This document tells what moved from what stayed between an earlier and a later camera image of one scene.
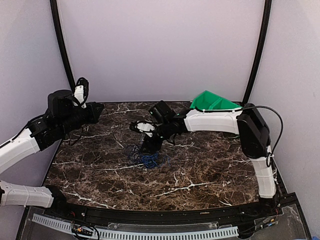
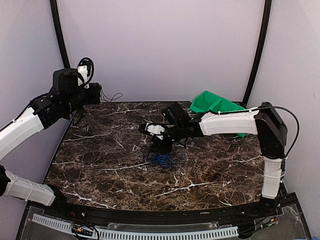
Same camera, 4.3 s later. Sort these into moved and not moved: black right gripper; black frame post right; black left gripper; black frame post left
Moved: black left gripper; black right gripper
Not moved: black frame post left; black frame post right
